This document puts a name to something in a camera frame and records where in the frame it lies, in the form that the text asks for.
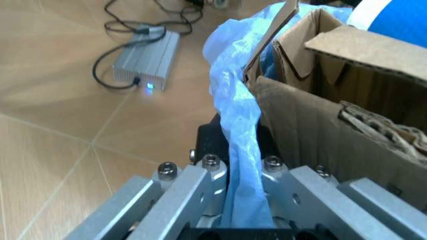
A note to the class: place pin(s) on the silver power adapter brick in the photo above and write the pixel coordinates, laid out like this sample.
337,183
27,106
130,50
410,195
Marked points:
150,62

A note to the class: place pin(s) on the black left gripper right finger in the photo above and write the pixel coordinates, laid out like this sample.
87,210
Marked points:
320,200

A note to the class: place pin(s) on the brown cardboard box bin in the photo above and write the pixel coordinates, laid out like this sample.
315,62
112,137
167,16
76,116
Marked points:
300,125

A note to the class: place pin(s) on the crumpled brown cardboard scrap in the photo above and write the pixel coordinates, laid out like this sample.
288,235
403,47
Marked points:
383,127

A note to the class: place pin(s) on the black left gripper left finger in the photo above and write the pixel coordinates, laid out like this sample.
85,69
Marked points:
180,195

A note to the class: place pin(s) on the blue and white cylinder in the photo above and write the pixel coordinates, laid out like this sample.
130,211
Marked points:
397,17

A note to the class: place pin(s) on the blue plastic trash bag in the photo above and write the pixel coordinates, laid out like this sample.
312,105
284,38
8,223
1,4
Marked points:
240,120

